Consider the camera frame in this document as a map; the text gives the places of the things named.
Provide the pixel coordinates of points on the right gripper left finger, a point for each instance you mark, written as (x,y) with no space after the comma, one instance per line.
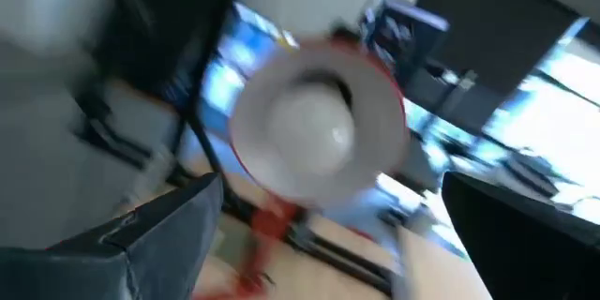
(140,258)

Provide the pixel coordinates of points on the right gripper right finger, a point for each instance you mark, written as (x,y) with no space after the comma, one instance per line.
(539,253)

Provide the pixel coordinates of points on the red desk lamp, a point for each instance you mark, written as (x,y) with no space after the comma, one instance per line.
(262,150)

